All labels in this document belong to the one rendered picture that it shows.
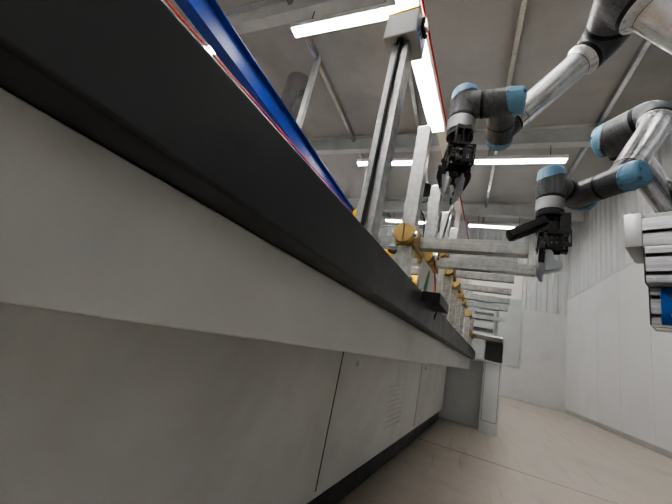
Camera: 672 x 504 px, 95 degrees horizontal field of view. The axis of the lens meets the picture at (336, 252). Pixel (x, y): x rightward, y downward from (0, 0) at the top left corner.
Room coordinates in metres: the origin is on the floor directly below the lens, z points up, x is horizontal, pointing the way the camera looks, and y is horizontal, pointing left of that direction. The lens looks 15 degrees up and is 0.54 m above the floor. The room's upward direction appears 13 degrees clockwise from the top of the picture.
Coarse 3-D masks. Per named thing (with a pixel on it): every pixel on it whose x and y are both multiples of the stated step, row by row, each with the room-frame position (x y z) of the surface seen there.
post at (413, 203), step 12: (420, 132) 0.74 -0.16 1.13; (432, 132) 0.75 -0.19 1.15; (420, 144) 0.73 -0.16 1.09; (420, 156) 0.73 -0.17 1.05; (420, 168) 0.73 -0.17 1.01; (420, 180) 0.73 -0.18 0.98; (408, 192) 0.74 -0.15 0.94; (420, 192) 0.73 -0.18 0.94; (408, 204) 0.74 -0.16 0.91; (420, 204) 0.74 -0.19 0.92; (408, 216) 0.73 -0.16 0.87; (408, 252) 0.73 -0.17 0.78; (408, 264) 0.73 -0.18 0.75
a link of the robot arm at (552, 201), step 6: (540, 198) 0.83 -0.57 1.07; (546, 198) 0.81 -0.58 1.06; (552, 198) 0.80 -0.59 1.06; (558, 198) 0.80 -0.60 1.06; (564, 198) 0.81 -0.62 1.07; (540, 204) 0.83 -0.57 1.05; (546, 204) 0.81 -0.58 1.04; (552, 204) 0.80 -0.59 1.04; (558, 204) 0.80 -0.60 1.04; (564, 204) 0.81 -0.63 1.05; (540, 210) 0.83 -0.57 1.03; (564, 210) 0.81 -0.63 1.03
